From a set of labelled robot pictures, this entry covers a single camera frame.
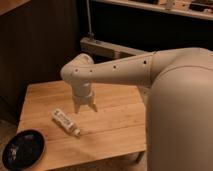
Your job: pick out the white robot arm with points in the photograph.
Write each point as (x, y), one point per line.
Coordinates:
(179, 110)

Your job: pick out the metal vertical pole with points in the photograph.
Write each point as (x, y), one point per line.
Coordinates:
(90, 31)

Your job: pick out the white labelled bottle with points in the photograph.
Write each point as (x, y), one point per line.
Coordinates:
(60, 118)

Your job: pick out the black ceramic bowl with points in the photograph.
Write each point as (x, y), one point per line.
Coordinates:
(23, 150)

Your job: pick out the wooden table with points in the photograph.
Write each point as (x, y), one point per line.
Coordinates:
(115, 128)

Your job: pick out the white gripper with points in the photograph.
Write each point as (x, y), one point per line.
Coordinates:
(84, 100)

